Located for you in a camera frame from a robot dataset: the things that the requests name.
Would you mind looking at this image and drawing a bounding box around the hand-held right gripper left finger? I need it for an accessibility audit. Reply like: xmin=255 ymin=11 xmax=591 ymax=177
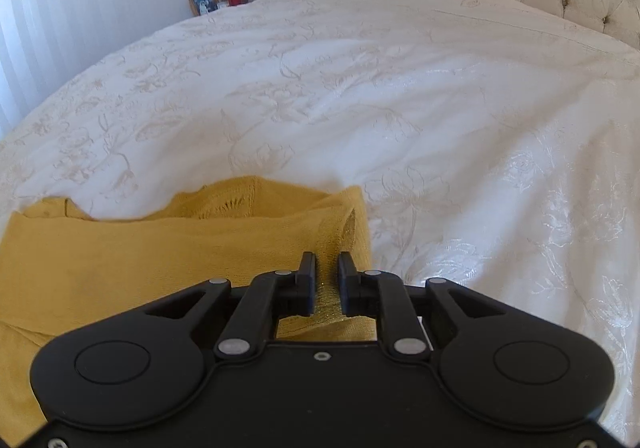
xmin=142 ymin=252 xmax=319 ymax=360

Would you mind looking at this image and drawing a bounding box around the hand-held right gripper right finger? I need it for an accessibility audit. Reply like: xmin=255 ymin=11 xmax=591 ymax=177
xmin=337 ymin=252 xmax=507 ymax=358

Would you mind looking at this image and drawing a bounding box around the yellow knit sweater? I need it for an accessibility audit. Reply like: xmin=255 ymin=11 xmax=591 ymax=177
xmin=0 ymin=176 xmax=378 ymax=448

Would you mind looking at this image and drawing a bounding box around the white embroidered bedspread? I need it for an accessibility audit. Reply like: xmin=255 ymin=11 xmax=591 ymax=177
xmin=0 ymin=0 xmax=640 ymax=448

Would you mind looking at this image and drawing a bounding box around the white window curtain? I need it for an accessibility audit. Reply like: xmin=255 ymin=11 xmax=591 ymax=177
xmin=0 ymin=0 xmax=126 ymax=133

